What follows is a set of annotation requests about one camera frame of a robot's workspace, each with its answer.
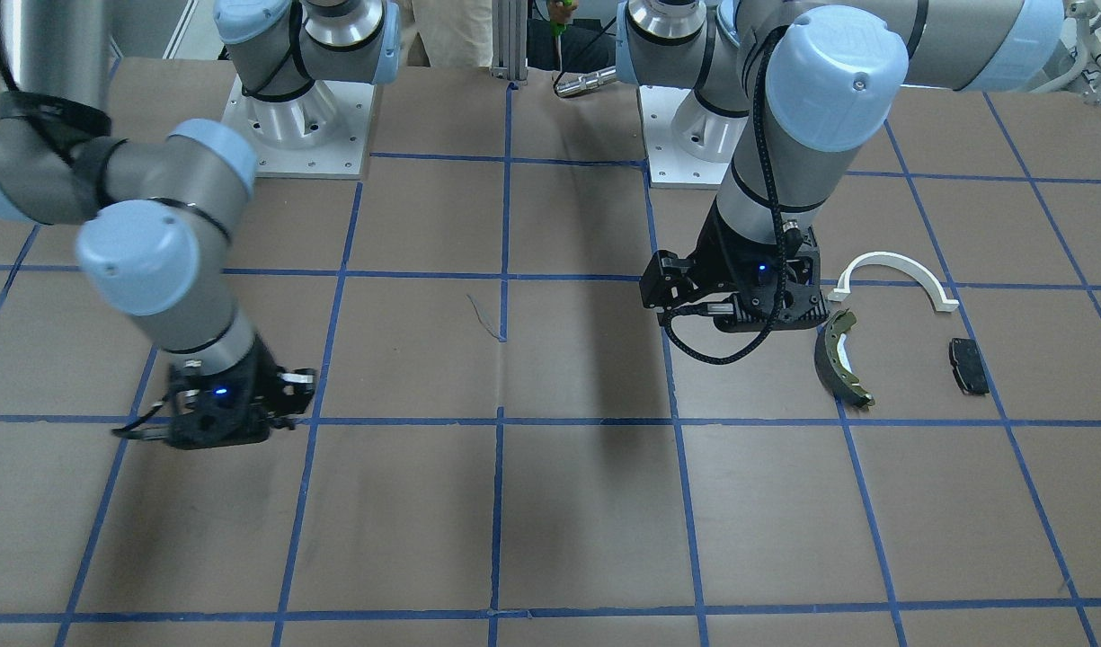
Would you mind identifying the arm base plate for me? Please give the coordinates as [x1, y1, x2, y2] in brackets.
[221, 78, 377, 180]
[639, 85, 748, 190]

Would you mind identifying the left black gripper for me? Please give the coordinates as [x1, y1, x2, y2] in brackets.
[640, 206, 829, 335]

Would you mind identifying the olive brake shoe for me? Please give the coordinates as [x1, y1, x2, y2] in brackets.
[813, 310, 875, 409]

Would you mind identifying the green handled screwdriver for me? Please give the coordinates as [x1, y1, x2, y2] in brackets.
[546, 0, 576, 73]

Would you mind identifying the white curved plastic piece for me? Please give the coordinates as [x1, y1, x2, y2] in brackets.
[826, 253, 961, 312]

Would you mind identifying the seated person beige shirt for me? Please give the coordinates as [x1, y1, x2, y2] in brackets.
[412, 1, 493, 68]

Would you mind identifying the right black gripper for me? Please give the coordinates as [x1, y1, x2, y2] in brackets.
[164, 337, 317, 450]

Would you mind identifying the aluminium frame post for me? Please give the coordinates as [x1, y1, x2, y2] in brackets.
[490, 0, 528, 86]

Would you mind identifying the black brake pad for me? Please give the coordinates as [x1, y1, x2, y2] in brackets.
[948, 337, 990, 396]

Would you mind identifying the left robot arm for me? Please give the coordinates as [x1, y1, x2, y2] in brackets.
[617, 1, 1064, 332]

